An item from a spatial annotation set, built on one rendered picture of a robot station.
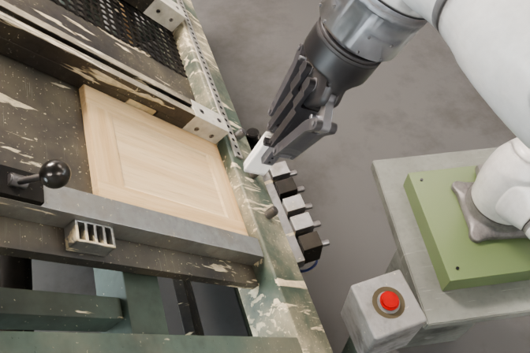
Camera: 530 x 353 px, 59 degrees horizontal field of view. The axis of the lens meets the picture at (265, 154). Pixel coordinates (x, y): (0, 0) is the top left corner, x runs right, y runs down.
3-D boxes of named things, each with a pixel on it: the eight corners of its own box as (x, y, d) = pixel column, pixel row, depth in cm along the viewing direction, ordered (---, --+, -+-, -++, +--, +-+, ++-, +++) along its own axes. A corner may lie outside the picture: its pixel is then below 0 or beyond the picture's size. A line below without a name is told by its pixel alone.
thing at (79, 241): (105, 257, 77) (116, 247, 76) (65, 250, 72) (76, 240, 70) (102, 235, 79) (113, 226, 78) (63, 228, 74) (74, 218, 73)
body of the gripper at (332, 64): (315, -6, 46) (274, 61, 53) (329, 50, 41) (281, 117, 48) (376, 18, 49) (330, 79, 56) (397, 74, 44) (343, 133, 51)
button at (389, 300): (401, 309, 98) (403, 306, 96) (383, 315, 97) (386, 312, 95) (391, 291, 100) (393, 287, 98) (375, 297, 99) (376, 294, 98)
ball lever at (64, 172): (23, 198, 68) (73, 191, 59) (-5, 192, 65) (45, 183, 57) (29, 173, 69) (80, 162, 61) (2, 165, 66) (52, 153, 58)
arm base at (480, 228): (509, 169, 133) (516, 157, 128) (541, 239, 119) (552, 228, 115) (445, 172, 132) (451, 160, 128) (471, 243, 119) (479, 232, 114)
